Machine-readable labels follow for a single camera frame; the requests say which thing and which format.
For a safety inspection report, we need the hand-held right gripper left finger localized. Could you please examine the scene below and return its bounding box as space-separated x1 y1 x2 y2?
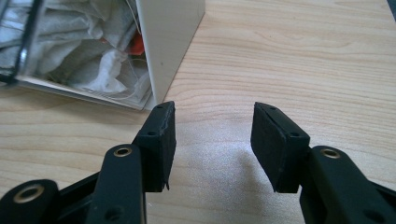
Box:
85 101 177 224

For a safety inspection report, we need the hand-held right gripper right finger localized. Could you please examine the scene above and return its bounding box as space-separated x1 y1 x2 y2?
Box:
250 102 396 224

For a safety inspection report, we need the white box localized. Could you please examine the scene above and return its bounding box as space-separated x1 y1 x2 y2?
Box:
0 0 206 111

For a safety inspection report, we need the orange tea bag tag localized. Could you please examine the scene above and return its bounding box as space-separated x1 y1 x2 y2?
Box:
129 32 146 56

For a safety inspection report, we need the black shiny bar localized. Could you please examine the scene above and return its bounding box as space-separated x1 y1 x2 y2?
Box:
0 0 46 85

